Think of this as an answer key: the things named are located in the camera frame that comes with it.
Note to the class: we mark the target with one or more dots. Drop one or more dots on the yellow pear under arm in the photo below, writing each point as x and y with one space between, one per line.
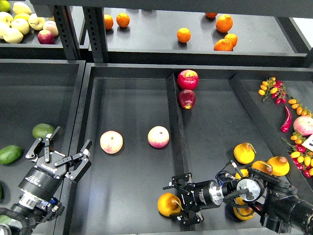
263 167

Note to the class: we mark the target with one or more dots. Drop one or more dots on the red apple on shelf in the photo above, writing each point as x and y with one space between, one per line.
46 37

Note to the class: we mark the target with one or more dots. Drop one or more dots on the orange far left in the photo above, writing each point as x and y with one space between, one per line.
108 21

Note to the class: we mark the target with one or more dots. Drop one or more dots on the pale yellow pear top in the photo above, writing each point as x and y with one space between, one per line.
20 7

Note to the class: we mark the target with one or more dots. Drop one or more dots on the pink peach centre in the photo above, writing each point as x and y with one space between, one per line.
158 137

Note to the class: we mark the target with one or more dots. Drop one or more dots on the cherry tomato bunch upper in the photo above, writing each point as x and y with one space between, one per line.
275 89

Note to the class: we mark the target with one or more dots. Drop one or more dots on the yellow pear right edge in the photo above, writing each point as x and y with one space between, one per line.
280 165

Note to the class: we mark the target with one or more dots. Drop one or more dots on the pale yellow apple right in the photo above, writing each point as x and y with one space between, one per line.
35 22

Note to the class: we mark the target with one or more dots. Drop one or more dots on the dark red apple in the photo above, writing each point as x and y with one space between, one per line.
186 99

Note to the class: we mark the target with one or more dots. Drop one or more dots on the pink peach left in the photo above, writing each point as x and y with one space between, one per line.
111 142

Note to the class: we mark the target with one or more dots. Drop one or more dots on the bright red apple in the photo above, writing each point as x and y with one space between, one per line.
188 79

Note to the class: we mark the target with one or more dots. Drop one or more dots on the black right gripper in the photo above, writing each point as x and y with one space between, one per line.
196 197

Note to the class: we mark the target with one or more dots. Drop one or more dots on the large black divided tray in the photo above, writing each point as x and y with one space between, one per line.
118 194

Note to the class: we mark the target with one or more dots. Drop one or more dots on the black shelf rack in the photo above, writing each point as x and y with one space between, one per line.
266 30

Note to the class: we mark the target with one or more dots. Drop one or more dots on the yellow pear with stem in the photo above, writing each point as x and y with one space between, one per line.
168 204

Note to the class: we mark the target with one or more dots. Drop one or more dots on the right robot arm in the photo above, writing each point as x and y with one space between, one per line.
275 201

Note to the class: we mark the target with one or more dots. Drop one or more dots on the white label card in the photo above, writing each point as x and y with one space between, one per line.
308 143

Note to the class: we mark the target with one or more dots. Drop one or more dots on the pale yellow apple front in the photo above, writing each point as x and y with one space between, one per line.
12 36

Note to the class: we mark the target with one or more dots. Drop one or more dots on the dark green avocado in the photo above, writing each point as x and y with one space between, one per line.
1 191

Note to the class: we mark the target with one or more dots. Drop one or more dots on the green avocado upper left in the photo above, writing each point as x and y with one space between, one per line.
42 130

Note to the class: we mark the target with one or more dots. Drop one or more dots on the red chili pepper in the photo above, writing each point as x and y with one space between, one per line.
288 120

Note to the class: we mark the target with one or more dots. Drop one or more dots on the yellow lemon on shelf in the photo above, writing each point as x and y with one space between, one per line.
24 16

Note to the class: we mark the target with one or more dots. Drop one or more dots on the yellow pear upper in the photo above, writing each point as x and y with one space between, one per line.
244 153

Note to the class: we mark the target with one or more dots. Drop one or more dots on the pink peach on shelf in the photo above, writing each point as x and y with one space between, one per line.
52 27

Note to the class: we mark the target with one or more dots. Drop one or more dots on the green lime corner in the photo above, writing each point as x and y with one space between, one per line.
5 6

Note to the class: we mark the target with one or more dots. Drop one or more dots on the pale yellow apple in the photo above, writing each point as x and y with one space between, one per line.
12 36
35 22
21 25
6 18

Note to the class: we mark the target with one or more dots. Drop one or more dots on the orange front right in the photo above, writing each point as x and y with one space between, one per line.
223 45

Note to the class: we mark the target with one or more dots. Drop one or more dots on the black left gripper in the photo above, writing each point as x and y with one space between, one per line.
45 177

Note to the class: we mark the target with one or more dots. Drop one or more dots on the dark avocado bottom left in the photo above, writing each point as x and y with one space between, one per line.
5 219

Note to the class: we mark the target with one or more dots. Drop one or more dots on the black left tray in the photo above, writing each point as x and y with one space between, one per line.
33 92

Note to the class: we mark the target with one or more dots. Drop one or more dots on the pale yellow apple left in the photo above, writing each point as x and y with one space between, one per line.
6 18

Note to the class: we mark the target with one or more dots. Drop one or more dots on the cherry tomato bunch lower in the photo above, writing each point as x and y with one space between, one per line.
301 156

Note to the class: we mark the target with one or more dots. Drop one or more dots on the pale yellow apple middle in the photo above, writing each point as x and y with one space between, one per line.
21 25

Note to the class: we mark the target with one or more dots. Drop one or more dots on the pink peach right edge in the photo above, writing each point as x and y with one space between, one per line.
303 125

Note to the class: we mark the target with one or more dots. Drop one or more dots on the yellow pear bottom right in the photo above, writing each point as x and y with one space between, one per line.
243 214

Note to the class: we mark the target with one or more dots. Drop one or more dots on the yellow pear behind arm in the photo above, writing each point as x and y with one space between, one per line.
244 173

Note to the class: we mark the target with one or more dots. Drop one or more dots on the cherry tomato bunch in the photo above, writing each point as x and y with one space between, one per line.
301 156
275 89

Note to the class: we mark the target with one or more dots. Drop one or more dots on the light green avocado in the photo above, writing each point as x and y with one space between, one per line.
9 154

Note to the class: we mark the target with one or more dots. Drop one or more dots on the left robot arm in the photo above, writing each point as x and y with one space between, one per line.
37 204

